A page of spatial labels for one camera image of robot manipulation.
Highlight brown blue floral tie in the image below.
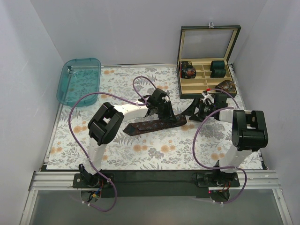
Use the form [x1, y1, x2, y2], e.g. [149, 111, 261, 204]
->
[123, 114, 187, 136]

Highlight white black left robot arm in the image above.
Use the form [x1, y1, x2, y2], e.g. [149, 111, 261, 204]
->
[79, 89, 178, 188]

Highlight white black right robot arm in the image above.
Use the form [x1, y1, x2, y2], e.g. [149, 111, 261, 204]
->
[182, 89, 268, 188]

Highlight brown patterned rolled tie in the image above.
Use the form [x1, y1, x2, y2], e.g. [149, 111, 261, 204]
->
[215, 80, 236, 93]

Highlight floral patterned table mat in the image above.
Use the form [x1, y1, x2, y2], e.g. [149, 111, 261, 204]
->
[47, 67, 232, 170]

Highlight dark floral rolled tie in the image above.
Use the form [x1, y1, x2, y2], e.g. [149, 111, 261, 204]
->
[180, 61, 193, 69]
[181, 67, 196, 79]

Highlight dark green rolled tie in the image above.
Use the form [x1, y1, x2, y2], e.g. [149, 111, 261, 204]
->
[210, 60, 225, 71]
[210, 68, 226, 78]

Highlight dark green tie box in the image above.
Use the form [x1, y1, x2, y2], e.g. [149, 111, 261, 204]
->
[176, 23, 241, 99]

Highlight teal transparent plastic tray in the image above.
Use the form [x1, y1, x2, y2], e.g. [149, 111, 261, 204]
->
[56, 58, 101, 107]

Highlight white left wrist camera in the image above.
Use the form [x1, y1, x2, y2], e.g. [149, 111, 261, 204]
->
[165, 90, 170, 102]

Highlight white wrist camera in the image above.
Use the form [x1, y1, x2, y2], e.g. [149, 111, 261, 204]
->
[202, 89, 214, 105]
[165, 90, 170, 102]

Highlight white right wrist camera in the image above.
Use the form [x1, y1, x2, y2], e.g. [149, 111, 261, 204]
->
[202, 89, 214, 105]

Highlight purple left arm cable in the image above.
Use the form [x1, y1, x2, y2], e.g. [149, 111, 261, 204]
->
[69, 76, 165, 213]

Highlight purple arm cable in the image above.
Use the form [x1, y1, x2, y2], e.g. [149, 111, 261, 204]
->
[192, 88, 247, 205]
[69, 76, 165, 213]

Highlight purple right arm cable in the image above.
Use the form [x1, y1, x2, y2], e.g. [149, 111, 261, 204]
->
[192, 88, 247, 205]

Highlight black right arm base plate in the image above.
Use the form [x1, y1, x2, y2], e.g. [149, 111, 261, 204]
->
[191, 171, 240, 188]

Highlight aluminium frame rail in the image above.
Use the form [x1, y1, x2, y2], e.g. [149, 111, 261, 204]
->
[21, 170, 292, 225]

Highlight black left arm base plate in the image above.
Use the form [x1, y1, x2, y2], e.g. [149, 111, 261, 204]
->
[72, 173, 113, 188]

